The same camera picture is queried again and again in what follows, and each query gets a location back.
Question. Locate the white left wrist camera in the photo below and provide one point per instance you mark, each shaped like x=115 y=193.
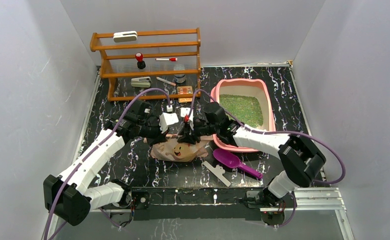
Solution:
x=168 y=119

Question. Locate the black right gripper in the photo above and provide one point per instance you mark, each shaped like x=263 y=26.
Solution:
x=187 y=136

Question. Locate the orange snack packet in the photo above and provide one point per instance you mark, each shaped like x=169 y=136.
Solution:
x=185 y=90

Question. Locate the grey stapler lower shelf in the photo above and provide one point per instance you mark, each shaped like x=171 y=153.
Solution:
x=141 y=82

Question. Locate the white pen on shelf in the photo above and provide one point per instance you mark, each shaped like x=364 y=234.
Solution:
x=166 y=81

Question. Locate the white stapler on top shelf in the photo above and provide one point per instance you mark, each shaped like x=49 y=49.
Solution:
x=125 y=36

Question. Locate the grey bag sealing clip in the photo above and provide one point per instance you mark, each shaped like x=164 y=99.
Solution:
x=218 y=171

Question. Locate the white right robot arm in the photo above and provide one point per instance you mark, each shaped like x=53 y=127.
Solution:
x=300 y=157

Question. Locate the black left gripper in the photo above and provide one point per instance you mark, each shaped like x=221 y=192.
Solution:
x=161 y=133

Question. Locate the small glass jar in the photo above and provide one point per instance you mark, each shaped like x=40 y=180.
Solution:
x=179 y=78

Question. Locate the red black stamp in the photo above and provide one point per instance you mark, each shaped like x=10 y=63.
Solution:
x=140 y=62

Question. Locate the red white marker pen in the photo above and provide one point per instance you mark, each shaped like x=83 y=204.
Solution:
x=170 y=59

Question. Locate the pink cat litter box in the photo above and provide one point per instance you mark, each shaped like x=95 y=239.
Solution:
x=248 y=100

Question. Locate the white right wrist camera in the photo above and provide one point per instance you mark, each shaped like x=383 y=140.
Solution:
x=187 y=118

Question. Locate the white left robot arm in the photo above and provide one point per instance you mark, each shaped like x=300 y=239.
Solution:
x=69 y=195

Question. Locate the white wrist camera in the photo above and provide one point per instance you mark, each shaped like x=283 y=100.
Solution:
x=187 y=118
x=168 y=119

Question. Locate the orange wooden shelf rack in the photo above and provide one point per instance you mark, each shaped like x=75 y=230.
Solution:
x=119 y=66

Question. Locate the purple litter scoop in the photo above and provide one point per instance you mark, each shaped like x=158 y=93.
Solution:
x=232 y=161

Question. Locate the cat litter bag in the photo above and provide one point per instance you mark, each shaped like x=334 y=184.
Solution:
x=173 y=151

